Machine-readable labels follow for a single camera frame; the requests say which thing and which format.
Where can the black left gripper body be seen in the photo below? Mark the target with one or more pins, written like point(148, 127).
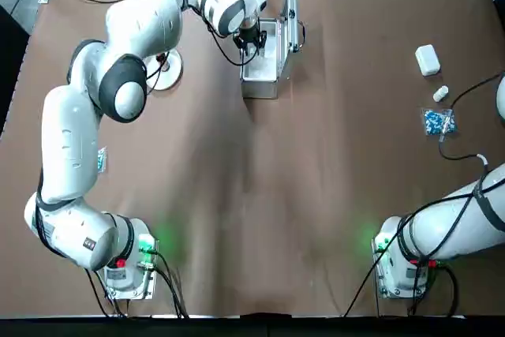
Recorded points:
point(250, 34)

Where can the silver aluminium medical kit case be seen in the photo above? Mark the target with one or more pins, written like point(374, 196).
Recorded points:
point(258, 88)

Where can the brown iodophor bottle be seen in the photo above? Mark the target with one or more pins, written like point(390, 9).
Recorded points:
point(163, 62)

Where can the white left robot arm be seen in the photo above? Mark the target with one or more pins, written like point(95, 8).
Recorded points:
point(71, 135)

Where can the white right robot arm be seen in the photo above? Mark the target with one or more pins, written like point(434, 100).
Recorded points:
point(446, 226)

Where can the gray round plate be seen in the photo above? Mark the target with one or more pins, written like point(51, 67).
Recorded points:
point(173, 76)

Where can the white plastic case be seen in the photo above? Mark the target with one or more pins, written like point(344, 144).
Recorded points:
point(427, 60)

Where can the blue capsule bag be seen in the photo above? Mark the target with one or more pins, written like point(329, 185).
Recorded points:
point(102, 159)
point(434, 122)

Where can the small white pill bottle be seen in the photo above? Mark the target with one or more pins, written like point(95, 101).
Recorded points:
point(440, 93)

